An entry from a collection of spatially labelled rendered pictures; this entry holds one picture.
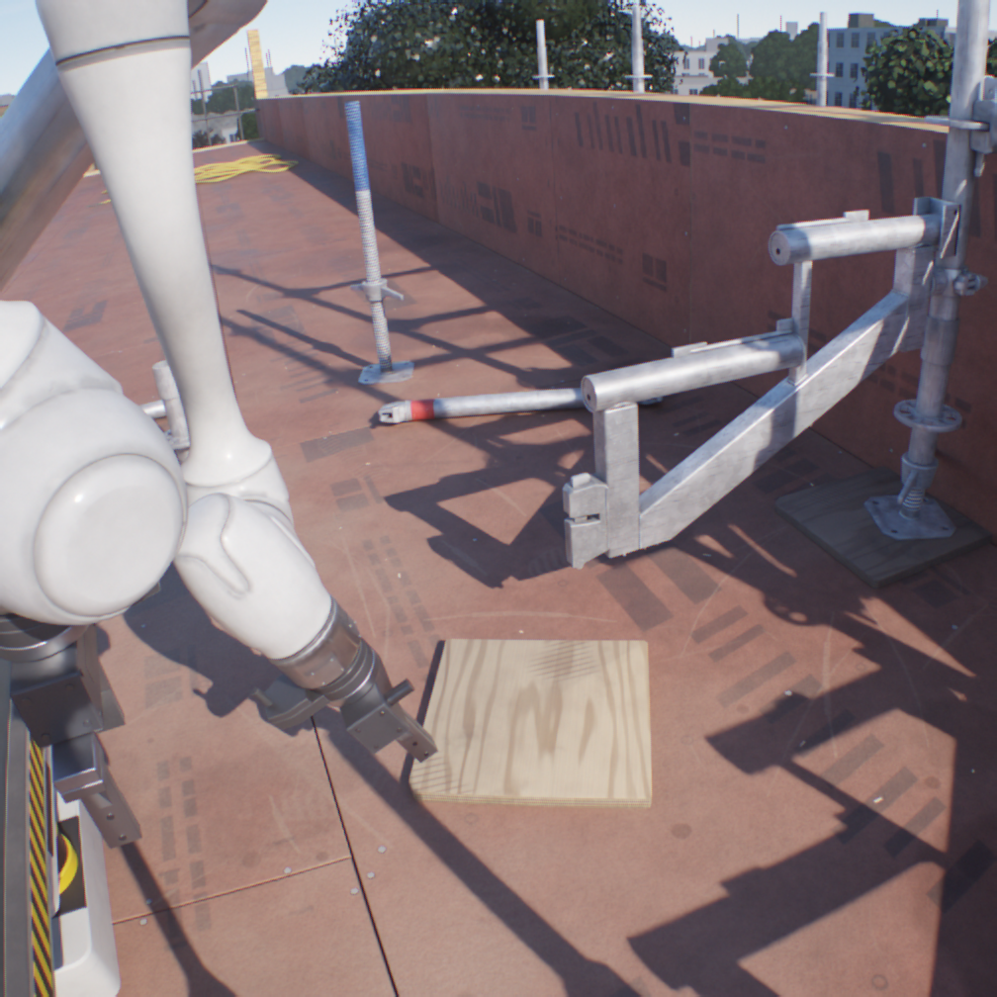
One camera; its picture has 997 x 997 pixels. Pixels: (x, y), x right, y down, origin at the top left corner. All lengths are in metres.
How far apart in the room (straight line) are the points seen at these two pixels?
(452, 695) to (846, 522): 0.80
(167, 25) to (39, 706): 0.47
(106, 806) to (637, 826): 0.64
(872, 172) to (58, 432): 1.56
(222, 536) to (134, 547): 0.39
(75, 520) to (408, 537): 1.28
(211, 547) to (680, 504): 0.71
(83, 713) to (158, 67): 0.44
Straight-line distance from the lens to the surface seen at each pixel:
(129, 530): 0.34
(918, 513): 1.61
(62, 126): 0.85
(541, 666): 1.21
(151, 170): 0.65
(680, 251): 2.32
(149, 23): 0.64
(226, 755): 1.21
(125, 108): 0.64
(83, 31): 0.64
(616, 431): 1.10
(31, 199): 0.90
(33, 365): 0.36
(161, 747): 1.26
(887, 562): 1.49
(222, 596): 0.75
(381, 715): 0.84
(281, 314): 3.19
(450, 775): 1.07
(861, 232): 1.26
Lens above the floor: 0.82
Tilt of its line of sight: 31 degrees down
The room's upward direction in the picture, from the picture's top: 5 degrees counter-clockwise
